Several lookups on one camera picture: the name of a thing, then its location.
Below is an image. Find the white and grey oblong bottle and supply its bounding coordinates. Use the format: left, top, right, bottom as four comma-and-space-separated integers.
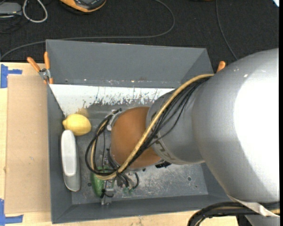
60, 129, 81, 193

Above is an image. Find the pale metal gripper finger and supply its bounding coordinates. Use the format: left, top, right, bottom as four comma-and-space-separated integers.
100, 187, 114, 206

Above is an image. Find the grey metal bin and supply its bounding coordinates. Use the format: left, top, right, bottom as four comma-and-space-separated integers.
45, 39, 232, 224

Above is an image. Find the brown cardboard board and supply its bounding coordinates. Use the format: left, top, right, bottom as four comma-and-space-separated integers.
4, 74, 52, 215

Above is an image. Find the black cylinder on white bracket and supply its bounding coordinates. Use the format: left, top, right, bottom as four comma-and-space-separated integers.
154, 161, 172, 169

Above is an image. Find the green toy vegetable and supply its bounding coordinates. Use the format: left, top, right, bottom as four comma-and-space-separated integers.
90, 165, 116, 198

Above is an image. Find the yellow lemon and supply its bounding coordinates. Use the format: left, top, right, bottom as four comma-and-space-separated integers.
62, 113, 92, 137

